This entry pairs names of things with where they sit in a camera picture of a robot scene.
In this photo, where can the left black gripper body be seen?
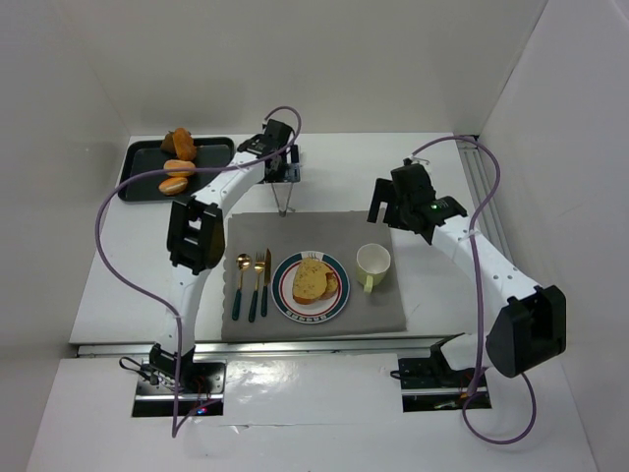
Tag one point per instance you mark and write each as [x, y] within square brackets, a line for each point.
[283, 176]

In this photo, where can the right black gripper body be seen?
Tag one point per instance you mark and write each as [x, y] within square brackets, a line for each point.
[388, 203]

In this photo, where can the silver metal tongs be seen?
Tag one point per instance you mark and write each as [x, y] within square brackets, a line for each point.
[282, 193]

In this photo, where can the toasted bread slice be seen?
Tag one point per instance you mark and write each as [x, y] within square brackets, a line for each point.
[331, 288]
[309, 281]

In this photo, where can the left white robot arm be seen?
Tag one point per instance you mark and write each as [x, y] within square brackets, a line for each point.
[196, 242]

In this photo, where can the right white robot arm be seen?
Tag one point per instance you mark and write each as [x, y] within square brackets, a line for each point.
[528, 321]

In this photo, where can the long orange bread roll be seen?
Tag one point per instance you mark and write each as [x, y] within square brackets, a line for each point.
[184, 145]

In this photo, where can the light green mug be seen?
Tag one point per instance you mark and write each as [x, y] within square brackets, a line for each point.
[373, 262]

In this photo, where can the grey cloth placemat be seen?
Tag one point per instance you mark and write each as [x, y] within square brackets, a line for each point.
[338, 234]

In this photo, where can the round orange bun lower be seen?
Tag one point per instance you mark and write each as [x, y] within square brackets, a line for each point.
[173, 186]

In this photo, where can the round orange bun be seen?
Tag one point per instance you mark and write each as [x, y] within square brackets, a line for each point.
[173, 186]
[179, 168]

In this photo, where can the round orange bun upper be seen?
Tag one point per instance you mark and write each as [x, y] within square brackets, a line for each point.
[179, 168]

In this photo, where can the white plate teal rim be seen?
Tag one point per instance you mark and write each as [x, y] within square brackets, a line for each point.
[318, 312]

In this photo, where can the black baking tray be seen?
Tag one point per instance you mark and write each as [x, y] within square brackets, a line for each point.
[145, 156]

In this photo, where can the aluminium rail right side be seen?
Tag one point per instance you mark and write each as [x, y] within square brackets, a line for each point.
[480, 176]

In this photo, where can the aluminium rail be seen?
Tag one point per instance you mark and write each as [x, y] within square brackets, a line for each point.
[351, 345]
[480, 176]

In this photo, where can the gold fork green handle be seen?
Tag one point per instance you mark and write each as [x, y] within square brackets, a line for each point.
[259, 269]

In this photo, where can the gold knife green handle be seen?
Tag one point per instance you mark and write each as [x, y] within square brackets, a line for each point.
[266, 282]

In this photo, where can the gold spoon green handle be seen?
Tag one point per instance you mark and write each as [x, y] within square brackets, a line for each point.
[244, 262]

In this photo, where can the aluminium rail front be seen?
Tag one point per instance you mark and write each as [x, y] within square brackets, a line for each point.
[351, 345]

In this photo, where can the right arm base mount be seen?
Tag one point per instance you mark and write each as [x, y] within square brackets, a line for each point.
[430, 384]

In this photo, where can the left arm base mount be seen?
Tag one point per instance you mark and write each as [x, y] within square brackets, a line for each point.
[202, 394]

